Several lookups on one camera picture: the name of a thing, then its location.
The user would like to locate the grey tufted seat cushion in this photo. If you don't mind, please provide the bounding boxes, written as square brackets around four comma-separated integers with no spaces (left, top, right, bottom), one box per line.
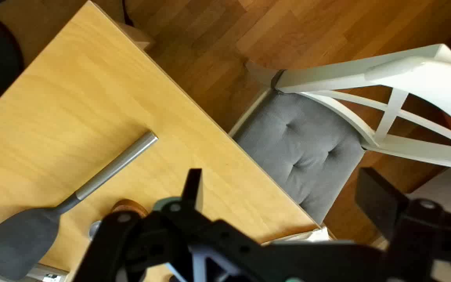
[234,92,366,225]

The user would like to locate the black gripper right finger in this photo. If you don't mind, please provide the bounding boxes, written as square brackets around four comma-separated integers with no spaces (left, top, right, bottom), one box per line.
[353,166,451,282]

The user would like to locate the metal spoon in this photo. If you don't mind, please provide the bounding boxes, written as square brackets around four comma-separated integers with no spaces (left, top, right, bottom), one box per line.
[87,218,104,239]

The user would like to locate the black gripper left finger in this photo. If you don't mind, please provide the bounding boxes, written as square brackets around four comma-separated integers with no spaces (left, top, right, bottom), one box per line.
[73,167,269,282]

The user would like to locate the light wooden table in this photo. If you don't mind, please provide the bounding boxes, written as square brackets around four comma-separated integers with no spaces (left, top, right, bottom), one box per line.
[0,0,320,282]

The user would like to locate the grey spatula with metal handle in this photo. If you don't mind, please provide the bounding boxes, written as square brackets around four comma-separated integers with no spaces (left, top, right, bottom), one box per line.
[0,130,159,282]

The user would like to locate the small brown glass jar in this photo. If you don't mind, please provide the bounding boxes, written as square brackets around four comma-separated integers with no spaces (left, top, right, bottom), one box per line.
[111,197,150,218]

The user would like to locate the white wooden cross-back chair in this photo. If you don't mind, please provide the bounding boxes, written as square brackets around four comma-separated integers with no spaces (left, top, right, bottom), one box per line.
[228,42,451,174]

